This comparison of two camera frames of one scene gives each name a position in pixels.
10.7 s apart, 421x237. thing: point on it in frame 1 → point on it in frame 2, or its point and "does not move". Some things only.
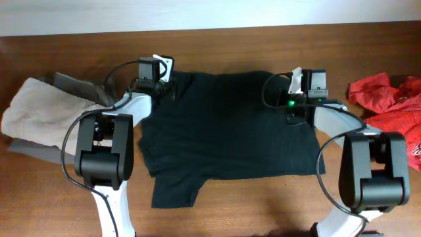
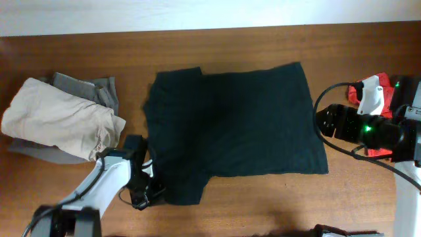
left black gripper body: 169,88 → 145,189
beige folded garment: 42,114 does not move
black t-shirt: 223,124 does not move
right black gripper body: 293,119 → 327,118
